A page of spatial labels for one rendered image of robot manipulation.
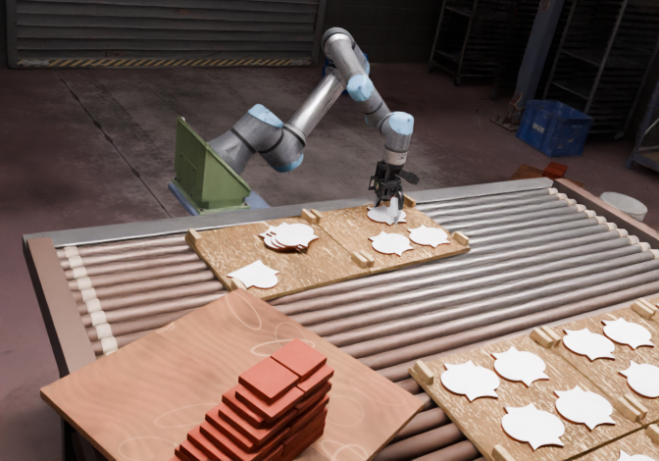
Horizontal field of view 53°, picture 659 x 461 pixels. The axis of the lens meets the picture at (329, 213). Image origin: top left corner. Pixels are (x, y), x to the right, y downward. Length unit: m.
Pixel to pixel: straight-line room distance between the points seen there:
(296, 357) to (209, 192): 1.14
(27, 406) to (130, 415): 1.56
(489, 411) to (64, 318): 0.96
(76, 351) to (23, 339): 1.58
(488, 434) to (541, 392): 0.22
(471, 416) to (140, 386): 0.70
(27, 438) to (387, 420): 1.64
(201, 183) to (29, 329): 1.26
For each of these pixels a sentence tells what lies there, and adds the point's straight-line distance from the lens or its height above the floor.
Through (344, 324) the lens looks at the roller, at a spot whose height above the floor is 0.92.
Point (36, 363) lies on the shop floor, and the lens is 2.95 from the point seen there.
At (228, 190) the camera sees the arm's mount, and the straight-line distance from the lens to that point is 2.19.
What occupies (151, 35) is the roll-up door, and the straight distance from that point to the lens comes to 6.59.
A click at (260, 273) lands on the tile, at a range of 1.78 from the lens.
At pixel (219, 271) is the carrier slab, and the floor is 0.94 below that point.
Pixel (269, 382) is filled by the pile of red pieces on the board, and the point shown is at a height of 1.21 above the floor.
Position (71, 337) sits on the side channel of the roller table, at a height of 0.95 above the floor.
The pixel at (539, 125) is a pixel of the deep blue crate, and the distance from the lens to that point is 6.33.
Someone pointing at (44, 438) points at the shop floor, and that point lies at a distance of 2.65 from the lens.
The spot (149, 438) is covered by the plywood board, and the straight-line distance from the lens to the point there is 1.20.
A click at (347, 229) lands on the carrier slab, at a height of 0.94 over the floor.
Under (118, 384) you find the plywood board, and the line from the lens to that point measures 1.29.
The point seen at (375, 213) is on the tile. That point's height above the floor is 0.94.
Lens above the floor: 1.91
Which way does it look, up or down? 27 degrees down
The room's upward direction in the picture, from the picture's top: 11 degrees clockwise
